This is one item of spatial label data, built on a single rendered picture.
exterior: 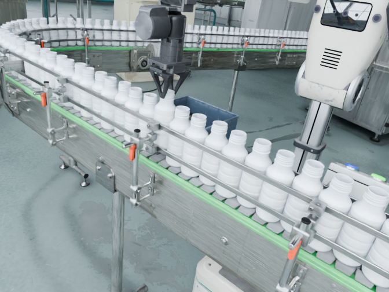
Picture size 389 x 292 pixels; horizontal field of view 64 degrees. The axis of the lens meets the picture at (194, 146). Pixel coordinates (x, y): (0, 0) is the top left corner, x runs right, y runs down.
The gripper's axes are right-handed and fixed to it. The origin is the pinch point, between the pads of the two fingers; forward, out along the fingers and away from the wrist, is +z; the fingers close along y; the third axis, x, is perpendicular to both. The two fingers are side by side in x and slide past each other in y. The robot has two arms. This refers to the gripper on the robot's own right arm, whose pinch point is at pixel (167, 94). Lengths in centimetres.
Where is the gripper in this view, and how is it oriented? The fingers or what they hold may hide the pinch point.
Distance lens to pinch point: 84.8
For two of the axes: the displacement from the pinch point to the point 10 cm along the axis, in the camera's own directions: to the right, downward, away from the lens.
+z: -1.3, 8.8, 4.6
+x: 7.6, 3.9, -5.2
